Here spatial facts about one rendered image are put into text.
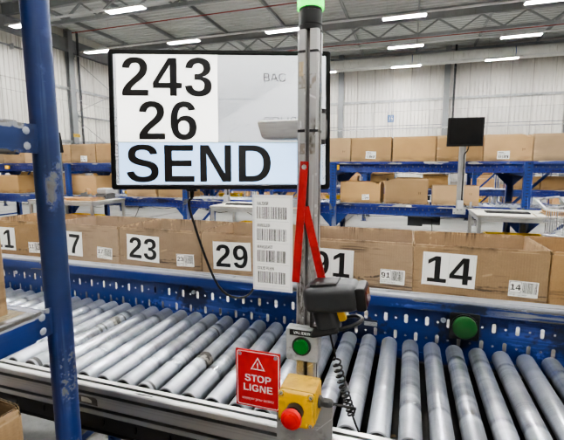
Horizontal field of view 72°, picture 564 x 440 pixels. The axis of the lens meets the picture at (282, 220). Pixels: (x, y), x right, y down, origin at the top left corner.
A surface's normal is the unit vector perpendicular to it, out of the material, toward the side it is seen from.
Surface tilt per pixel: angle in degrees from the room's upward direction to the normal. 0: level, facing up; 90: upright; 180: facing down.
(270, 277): 90
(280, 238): 90
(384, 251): 90
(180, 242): 91
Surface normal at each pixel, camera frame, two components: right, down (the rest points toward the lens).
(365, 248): -0.31, 0.13
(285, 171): 0.04, 0.07
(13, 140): 0.95, 0.04
